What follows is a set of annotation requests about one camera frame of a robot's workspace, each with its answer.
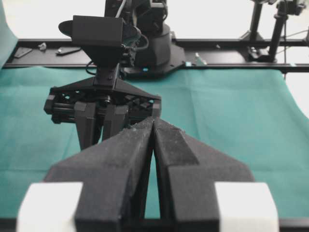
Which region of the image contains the black aluminium frame rail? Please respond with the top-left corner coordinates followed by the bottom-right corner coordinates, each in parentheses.
top-left (4, 39), bottom-right (309, 77)

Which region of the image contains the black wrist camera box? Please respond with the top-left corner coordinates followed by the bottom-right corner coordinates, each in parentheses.
top-left (58, 15), bottom-right (141, 46)

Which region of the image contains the black stand pole left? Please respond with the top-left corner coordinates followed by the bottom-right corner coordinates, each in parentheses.
top-left (239, 0), bottom-right (267, 41)

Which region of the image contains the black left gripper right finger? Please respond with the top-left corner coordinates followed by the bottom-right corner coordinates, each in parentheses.
top-left (153, 118), bottom-right (255, 232)

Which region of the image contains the black camera stand pole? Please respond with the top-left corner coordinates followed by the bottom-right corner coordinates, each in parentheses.
top-left (248, 0), bottom-right (307, 62)

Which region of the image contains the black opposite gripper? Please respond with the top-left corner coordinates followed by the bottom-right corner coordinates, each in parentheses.
top-left (43, 43), bottom-right (162, 152)

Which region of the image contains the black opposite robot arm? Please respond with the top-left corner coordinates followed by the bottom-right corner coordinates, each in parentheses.
top-left (44, 0), bottom-right (254, 232)

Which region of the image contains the green table cloth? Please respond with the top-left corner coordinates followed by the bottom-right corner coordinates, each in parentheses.
top-left (0, 0), bottom-right (309, 220)

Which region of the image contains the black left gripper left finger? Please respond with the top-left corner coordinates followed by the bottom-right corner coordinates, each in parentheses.
top-left (44, 117), bottom-right (154, 232)

